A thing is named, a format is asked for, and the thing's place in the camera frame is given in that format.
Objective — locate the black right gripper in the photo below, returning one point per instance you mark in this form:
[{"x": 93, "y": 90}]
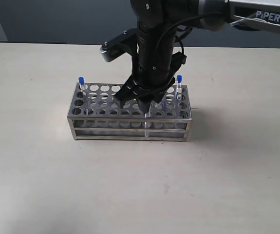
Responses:
[{"x": 152, "y": 67}]

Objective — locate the blue-capped tube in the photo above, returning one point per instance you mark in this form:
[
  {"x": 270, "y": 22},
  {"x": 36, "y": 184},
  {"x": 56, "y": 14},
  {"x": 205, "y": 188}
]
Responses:
[
  {"x": 179, "y": 87},
  {"x": 147, "y": 124},
  {"x": 82, "y": 95}
]

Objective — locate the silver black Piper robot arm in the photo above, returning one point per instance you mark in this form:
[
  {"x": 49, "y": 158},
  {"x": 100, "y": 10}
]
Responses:
[{"x": 209, "y": 15}]

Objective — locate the stainless steel test tube rack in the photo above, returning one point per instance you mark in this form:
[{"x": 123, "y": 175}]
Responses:
[{"x": 170, "y": 119}]

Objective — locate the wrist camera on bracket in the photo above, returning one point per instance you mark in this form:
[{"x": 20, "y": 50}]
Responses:
[{"x": 115, "y": 48}]

